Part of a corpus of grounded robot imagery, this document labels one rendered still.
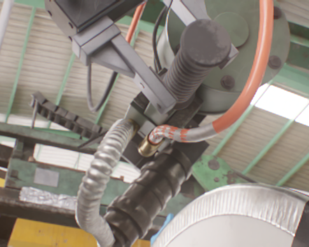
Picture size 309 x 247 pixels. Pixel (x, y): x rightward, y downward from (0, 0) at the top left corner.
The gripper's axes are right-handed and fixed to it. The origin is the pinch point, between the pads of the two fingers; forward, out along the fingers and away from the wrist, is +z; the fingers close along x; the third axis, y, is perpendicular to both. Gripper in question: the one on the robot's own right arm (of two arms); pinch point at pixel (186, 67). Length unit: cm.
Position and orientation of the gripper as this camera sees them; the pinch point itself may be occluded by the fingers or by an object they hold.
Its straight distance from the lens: 48.9
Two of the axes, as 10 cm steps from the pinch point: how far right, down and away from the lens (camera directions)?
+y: 1.6, -2.4, -9.6
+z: 6.3, 7.7, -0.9
